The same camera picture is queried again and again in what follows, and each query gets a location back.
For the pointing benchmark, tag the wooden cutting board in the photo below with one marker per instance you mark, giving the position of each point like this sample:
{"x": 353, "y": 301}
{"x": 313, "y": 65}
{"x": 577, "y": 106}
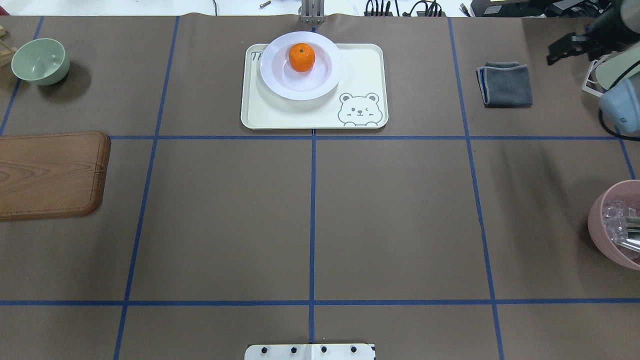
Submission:
{"x": 52, "y": 175}

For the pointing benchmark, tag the orange fruit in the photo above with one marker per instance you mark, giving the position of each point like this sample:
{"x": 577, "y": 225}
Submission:
{"x": 301, "y": 57}

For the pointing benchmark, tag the white wire cup rack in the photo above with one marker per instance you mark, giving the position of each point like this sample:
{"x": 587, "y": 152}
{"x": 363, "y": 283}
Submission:
{"x": 590, "y": 84}

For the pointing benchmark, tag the wooden cup rack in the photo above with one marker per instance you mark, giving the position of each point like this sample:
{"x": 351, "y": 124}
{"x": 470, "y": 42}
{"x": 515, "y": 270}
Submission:
{"x": 7, "y": 51}

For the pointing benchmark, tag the folded grey cloth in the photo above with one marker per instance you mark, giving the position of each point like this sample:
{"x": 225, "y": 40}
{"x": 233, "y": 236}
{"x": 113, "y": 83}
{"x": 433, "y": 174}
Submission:
{"x": 505, "y": 85}

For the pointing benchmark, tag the white round plate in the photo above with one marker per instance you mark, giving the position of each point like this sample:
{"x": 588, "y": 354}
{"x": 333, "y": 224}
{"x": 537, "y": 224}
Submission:
{"x": 283, "y": 79}

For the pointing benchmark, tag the aluminium camera post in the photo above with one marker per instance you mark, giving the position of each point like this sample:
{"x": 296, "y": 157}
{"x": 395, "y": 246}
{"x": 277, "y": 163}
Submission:
{"x": 312, "y": 11}

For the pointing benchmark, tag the pink bowl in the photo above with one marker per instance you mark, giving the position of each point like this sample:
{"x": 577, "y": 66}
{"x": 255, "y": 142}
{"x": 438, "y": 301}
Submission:
{"x": 627, "y": 190}

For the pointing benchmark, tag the light green bowl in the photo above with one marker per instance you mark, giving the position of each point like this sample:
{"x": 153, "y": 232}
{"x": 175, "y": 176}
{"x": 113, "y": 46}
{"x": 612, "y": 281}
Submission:
{"x": 41, "y": 62}

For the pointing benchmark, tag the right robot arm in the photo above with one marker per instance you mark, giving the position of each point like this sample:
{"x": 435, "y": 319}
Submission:
{"x": 619, "y": 108}

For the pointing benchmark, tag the cream bear print tray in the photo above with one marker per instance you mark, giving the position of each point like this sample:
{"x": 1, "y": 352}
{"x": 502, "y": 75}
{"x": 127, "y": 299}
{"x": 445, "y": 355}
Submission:
{"x": 359, "y": 100}

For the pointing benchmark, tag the metal scoop in bowl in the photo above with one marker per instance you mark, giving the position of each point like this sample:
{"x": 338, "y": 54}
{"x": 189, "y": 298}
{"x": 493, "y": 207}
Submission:
{"x": 626, "y": 232}

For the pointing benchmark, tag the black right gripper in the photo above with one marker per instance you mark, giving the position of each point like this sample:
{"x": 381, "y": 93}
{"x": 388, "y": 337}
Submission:
{"x": 611, "y": 25}

